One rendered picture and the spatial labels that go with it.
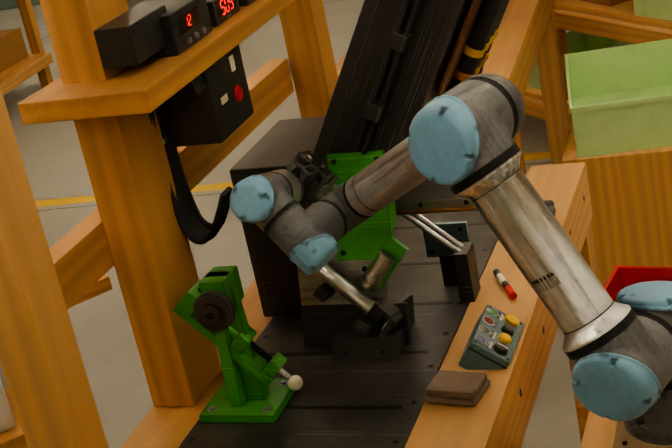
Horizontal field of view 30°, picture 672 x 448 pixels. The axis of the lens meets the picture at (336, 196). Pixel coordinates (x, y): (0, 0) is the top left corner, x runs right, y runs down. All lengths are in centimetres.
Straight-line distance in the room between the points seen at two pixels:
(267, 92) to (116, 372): 189
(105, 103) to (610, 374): 93
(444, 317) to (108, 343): 258
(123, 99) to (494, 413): 82
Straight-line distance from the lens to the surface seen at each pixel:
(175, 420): 243
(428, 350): 241
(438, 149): 179
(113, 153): 226
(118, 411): 443
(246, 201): 206
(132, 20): 220
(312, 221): 208
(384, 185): 207
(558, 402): 393
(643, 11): 514
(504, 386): 226
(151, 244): 231
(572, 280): 182
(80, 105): 215
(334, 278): 240
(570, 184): 308
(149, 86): 210
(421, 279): 270
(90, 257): 230
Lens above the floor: 204
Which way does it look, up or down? 20 degrees down
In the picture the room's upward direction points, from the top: 12 degrees counter-clockwise
